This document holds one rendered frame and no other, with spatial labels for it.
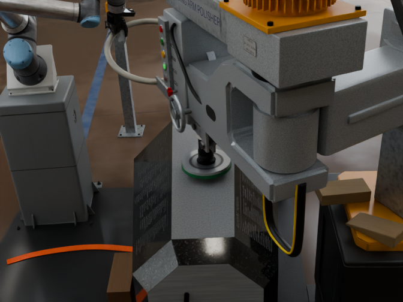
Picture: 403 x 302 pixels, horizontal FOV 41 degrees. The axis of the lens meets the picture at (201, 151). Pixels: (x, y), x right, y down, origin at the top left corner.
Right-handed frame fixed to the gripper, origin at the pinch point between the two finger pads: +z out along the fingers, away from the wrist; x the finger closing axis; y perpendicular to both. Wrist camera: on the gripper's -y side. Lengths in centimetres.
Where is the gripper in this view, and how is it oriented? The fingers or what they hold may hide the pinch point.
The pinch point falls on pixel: (120, 38)
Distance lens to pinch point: 296.8
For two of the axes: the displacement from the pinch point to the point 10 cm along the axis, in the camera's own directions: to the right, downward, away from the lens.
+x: 7.9, 5.3, -3.2
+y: -6.1, 5.8, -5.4
